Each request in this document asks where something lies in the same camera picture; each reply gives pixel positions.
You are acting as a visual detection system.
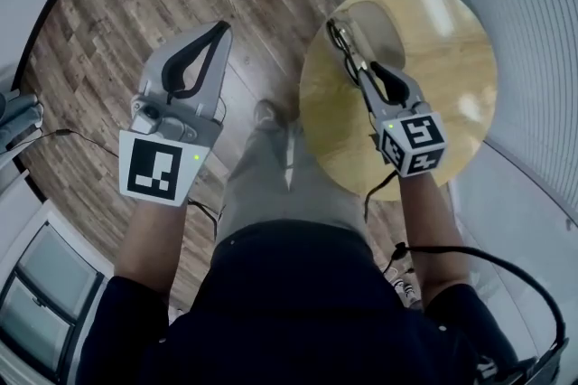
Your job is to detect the round wooden side table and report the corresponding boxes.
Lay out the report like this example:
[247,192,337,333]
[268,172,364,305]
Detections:
[298,0,499,202]

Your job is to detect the black eyeglasses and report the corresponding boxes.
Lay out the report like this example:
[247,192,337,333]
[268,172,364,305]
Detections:
[325,17,377,86]

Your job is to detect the person's grey trousers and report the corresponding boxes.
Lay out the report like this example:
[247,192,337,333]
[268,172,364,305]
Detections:
[215,120,368,249]

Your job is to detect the person's left shoe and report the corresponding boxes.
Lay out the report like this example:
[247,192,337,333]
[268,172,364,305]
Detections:
[252,98,291,132]

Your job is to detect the person's right shoe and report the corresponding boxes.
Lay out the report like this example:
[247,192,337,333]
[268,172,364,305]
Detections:
[387,268,424,311]

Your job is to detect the black-framed window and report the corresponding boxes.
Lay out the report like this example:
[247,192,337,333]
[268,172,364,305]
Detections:
[0,220,106,385]

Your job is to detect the person's left forearm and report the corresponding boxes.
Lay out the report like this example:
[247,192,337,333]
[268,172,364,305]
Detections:
[113,195,191,297]

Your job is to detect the thick black cable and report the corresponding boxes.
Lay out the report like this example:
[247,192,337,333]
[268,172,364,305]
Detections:
[389,241,568,349]

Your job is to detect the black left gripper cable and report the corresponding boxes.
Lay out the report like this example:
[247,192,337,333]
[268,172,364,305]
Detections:
[187,198,227,240]

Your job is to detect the person's dark shirt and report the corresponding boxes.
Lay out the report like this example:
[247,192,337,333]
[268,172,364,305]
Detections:
[76,218,520,385]

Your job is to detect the thin black right gripper cable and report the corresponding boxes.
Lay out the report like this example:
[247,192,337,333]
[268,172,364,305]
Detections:
[362,169,401,224]

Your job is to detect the person's shoe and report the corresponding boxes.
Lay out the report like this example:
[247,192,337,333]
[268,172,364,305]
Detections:
[387,268,424,311]
[252,98,291,132]

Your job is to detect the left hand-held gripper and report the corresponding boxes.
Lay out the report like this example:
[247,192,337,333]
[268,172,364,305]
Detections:
[117,21,234,208]

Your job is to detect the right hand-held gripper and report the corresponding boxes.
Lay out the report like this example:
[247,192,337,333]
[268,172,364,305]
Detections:
[359,62,448,179]

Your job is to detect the beige glasses case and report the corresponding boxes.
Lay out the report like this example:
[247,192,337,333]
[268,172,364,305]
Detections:
[346,0,406,73]

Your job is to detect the black floor cable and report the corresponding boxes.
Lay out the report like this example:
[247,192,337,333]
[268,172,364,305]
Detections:
[17,127,121,159]

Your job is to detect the person's right forearm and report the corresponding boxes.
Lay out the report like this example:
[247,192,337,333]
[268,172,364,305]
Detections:
[396,172,474,308]

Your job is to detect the black pack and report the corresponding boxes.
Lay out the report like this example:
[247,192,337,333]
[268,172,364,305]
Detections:
[473,337,571,385]

